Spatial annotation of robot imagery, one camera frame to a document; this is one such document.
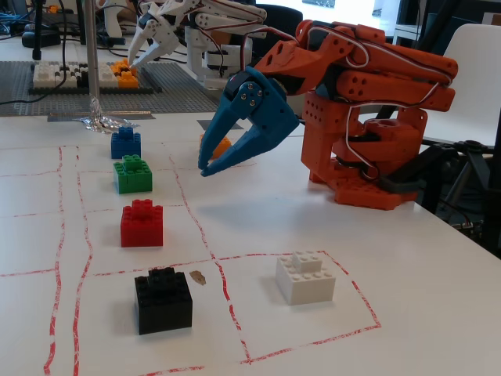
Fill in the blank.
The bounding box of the short looped servo cable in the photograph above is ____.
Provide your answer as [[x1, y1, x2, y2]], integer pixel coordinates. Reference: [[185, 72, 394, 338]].
[[243, 25, 297, 70]]

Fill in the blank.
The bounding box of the metal pole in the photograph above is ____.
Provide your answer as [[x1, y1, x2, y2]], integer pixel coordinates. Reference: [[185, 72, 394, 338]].
[[83, 0, 102, 103]]

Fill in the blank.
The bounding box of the green lego block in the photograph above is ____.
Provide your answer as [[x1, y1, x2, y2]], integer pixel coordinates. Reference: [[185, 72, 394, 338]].
[[113, 154, 153, 195]]

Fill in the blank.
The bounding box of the grey lego baseplate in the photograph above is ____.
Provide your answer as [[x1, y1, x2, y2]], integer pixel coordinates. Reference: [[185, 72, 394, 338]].
[[0, 60, 226, 118]]

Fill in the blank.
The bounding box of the grey tape square marker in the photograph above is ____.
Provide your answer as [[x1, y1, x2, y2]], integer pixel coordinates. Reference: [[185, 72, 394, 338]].
[[196, 118, 244, 132]]

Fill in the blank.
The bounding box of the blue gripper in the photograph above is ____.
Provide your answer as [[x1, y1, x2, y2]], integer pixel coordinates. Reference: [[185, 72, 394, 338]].
[[197, 64, 301, 178]]

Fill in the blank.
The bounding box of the black stand post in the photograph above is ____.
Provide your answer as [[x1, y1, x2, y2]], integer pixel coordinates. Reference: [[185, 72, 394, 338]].
[[31, 0, 43, 61]]

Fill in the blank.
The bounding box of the grey tape strip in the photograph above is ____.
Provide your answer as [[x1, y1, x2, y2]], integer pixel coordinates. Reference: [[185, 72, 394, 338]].
[[47, 110, 153, 123]]

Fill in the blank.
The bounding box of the black tripod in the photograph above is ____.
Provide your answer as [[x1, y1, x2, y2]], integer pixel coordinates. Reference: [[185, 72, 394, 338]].
[[426, 139, 501, 251]]

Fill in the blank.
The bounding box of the black office chair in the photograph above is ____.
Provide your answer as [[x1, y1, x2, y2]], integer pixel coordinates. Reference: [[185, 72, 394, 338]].
[[254, 3, 316, 67]]

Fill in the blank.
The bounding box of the black lego block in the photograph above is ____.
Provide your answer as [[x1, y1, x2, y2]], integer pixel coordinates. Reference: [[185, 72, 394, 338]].
[[134, 266, 193, 336]]

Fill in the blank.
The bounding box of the red lego block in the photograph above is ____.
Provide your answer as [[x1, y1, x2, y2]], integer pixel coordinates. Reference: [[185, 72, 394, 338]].
[[120, 199, 164, 248]]

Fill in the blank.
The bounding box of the black table clamp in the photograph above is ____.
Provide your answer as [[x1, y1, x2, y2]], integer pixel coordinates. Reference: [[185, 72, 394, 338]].
[[377, 141, 461, 195]]

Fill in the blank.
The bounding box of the long servo cable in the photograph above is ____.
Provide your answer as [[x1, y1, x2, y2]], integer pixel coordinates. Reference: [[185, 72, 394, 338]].
[[344, 22, 457, 183]]

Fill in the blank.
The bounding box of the black box device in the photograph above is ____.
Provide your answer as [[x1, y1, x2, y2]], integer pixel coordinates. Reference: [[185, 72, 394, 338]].
[[21, 30, 63, 49]]

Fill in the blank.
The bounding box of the orange lego block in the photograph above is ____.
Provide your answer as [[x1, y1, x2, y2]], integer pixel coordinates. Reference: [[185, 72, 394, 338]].
[[199, 132, 232, 160]]

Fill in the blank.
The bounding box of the multicolour lego brick board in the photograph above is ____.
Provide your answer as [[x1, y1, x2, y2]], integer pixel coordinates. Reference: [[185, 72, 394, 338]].
[[27, 58, 164, 96]]

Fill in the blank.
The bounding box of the blue lego block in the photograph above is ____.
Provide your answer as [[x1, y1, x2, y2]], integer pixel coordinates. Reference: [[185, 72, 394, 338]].
[[110, 125, 142, 160]]

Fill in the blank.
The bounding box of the white lego block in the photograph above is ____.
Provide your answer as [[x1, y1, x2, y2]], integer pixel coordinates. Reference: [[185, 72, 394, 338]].
[[275, 250, 337, 306]]

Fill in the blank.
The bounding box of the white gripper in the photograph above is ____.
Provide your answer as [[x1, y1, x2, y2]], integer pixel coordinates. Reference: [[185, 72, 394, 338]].
[[128, 6, 186, 68]]

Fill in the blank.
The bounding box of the black cable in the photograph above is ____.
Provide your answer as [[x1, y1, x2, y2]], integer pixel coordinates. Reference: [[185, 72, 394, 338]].
[[0, 38, 70, 106]]

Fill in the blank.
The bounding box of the white plastic chair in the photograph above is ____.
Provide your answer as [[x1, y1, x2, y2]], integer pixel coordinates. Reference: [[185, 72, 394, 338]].
[[420, 23, 501, 152]]

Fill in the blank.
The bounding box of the white printed stand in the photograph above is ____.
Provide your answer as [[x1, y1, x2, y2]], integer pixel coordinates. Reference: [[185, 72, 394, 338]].
[[97, 0, 126, 45]]

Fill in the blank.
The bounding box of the blue cable bundle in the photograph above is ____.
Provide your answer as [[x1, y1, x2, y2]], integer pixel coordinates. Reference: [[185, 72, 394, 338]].
[[0, 11, 23, 36]]

